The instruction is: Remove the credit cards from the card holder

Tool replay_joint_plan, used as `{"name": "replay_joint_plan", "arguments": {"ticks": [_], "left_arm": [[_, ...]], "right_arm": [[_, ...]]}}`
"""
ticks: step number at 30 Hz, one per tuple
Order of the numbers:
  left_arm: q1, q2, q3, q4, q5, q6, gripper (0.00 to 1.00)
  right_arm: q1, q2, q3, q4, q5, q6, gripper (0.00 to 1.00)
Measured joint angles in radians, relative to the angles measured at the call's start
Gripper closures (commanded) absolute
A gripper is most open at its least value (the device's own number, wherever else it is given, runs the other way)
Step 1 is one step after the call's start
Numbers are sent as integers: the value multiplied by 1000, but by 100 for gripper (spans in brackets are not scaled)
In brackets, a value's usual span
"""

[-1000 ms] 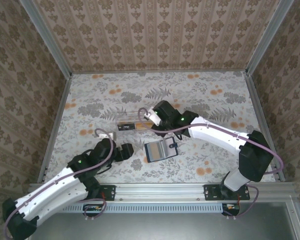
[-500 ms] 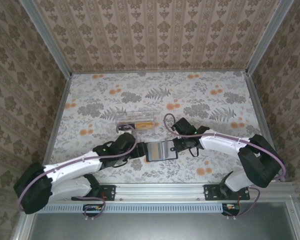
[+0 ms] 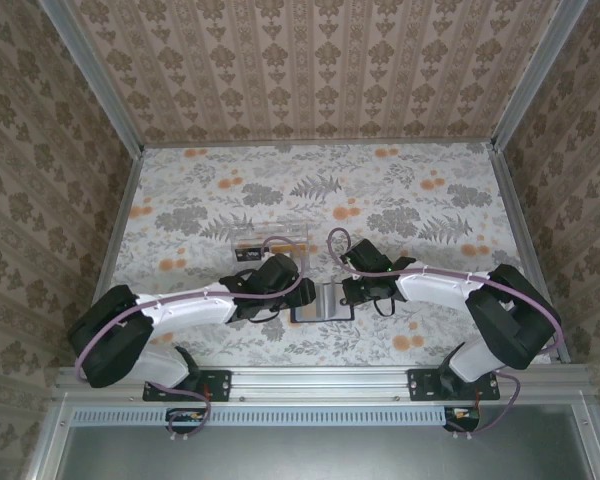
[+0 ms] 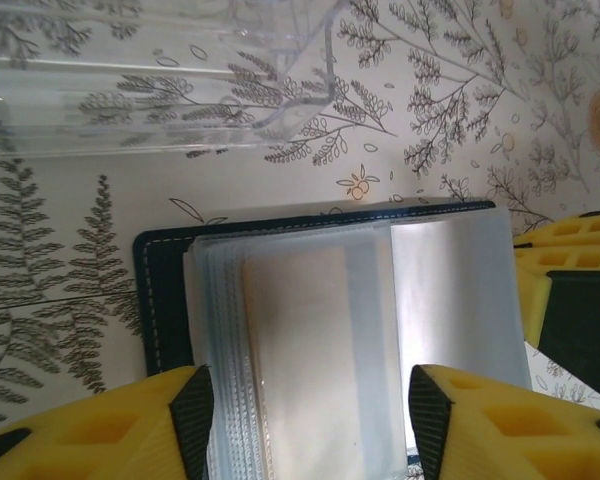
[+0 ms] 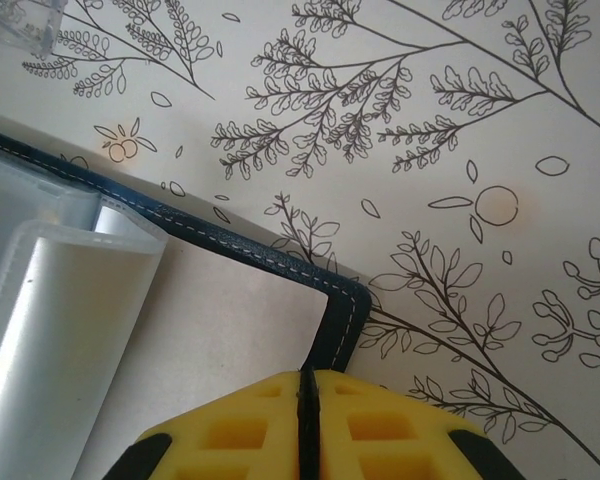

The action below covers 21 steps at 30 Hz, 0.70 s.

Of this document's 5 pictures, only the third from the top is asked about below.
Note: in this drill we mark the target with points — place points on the grey metal sheet panel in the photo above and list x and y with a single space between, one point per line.
320 455

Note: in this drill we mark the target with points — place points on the black VIP card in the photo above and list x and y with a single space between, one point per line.
250 255

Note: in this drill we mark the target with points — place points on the aluminium table side rail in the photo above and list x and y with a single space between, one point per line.
121 210
516 210

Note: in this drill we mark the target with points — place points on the navy blue card holder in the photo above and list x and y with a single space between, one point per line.
305 315

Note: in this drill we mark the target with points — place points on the floral table cover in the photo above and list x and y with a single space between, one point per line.
380 175

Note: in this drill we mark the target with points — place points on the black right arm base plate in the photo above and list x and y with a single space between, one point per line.
422 385

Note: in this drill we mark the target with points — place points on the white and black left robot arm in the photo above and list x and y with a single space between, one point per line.
190 309

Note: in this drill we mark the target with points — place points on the clear acrylic card tray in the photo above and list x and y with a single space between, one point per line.
252 232

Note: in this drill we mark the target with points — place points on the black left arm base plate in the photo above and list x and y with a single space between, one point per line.
215 385

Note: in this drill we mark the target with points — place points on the aluminium frame post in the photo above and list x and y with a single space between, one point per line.
97 75
536 75

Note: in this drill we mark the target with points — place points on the aluminium mounting rail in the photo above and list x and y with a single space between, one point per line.
320 382

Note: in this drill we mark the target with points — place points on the gold card with black stripe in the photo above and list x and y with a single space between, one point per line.
292 248

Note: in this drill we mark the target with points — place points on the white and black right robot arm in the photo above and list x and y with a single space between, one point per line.
430 292

